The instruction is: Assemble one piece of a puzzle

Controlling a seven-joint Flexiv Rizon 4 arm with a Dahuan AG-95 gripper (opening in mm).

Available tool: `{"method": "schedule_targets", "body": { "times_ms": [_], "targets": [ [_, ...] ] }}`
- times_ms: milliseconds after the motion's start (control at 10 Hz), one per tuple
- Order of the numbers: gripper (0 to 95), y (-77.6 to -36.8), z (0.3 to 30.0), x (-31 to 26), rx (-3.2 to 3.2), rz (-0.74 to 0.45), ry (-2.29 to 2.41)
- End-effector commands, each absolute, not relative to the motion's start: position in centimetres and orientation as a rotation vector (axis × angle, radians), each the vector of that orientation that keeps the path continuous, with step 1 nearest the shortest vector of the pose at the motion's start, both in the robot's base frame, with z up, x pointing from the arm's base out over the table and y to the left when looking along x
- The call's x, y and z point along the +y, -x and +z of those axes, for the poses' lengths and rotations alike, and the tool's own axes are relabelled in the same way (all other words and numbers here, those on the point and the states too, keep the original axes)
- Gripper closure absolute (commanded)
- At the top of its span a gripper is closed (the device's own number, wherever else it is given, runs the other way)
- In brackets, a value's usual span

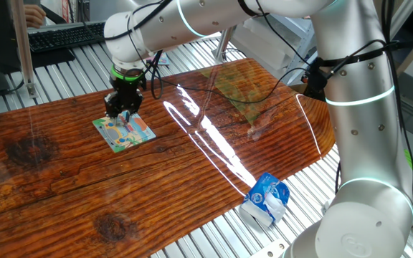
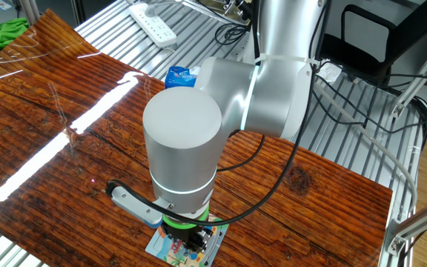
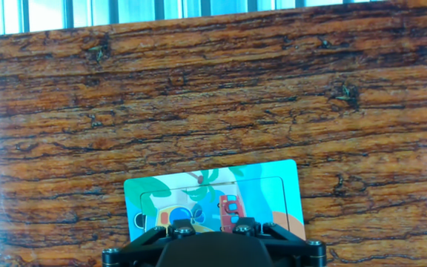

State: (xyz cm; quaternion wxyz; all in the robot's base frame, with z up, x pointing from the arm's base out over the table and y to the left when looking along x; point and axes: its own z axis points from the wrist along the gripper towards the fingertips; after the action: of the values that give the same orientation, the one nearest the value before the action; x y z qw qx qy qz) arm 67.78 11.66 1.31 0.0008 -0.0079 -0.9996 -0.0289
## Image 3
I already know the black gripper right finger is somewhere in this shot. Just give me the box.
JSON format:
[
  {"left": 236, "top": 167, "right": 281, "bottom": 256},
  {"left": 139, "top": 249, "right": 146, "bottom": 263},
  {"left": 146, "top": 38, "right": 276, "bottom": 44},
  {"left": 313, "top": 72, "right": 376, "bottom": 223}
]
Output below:
[{"left": 231, "top": 217, "right": 328, "bottom": 267}]

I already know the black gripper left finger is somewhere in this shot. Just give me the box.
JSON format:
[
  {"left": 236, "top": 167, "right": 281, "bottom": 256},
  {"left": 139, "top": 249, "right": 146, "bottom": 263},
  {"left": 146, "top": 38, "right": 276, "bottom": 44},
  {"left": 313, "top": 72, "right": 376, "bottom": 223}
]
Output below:
[{"left": 102, "top": 219, "right": 198, "bottom": 267}]

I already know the puzzle piece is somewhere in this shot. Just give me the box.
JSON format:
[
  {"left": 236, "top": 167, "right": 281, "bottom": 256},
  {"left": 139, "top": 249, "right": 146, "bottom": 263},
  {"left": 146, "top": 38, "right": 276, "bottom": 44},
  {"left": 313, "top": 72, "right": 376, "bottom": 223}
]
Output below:
[{"left": 194, "top": 192, "right": 245, "bottom": 234}]

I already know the car picture puzzle board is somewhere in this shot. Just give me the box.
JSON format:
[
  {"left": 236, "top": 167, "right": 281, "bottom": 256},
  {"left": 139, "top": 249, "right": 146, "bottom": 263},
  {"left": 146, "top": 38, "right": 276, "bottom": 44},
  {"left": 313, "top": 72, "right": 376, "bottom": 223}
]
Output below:
[{"left": 123, "top": 159, "right": 307, "bottom": 243}]

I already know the wood grain mat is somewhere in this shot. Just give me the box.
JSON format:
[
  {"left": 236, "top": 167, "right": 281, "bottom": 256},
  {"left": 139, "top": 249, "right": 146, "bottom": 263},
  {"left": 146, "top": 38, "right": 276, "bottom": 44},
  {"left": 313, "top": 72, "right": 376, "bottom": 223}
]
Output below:
[{"left": 0, "top": 0, "right": 427, "bottom": 267}]

